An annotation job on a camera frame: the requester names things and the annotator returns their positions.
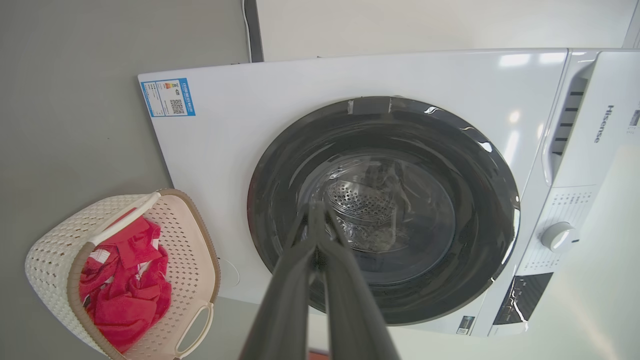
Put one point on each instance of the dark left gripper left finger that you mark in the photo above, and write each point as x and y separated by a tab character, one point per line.
290	300

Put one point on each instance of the white detergent drawer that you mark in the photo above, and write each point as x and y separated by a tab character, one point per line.
605	120

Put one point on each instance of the black washer display panel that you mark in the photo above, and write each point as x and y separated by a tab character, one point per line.
525	297

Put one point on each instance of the small barcode sticker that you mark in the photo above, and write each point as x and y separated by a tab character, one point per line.
465	325

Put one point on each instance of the white front-load washing machine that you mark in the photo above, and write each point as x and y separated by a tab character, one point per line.
225	140

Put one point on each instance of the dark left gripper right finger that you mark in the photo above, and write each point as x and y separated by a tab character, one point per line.
350	310

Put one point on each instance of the dark round washing machine door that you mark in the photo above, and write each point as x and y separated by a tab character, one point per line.
475	210

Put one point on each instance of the steel perforated washer drum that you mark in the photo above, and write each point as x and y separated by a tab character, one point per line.
370	205

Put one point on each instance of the white round control knob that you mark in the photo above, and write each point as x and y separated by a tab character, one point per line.
560	236

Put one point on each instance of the blue energy label sticker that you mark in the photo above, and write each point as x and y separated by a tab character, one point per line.
167	97

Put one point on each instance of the cream perforated plastic laundry basket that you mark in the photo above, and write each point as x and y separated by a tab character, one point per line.
195	260

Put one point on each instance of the red and white clothing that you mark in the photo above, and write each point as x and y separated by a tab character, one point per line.
130	295

